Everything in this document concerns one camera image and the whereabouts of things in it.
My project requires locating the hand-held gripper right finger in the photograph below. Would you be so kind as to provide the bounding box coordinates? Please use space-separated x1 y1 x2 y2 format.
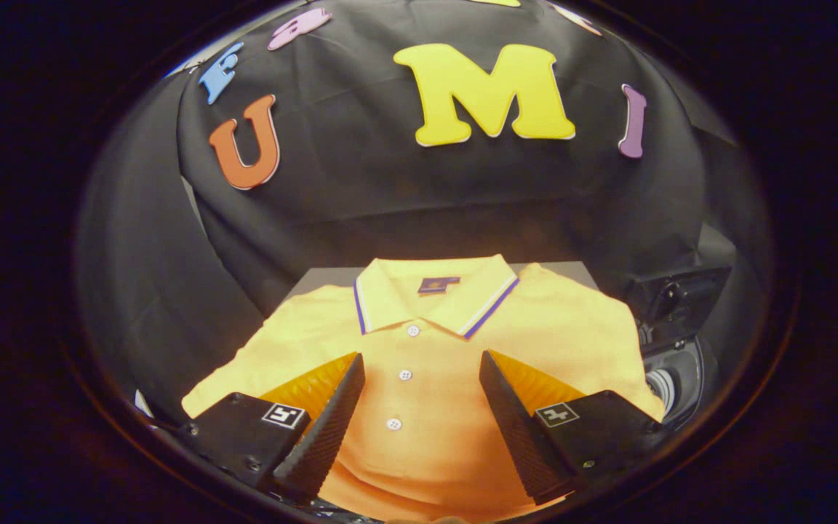
479 349 671 507

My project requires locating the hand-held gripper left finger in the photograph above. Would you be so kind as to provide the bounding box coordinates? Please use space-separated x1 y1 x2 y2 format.
175 352 366 503

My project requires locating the yellow polo shirt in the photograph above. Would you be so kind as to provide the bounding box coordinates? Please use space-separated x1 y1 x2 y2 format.
181 254 666 523

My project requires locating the dark washing machine lid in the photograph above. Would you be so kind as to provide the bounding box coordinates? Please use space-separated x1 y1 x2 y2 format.
623 266 733 344

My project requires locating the grey cabinet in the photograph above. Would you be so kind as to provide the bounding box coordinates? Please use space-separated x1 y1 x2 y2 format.
287 261 602 298

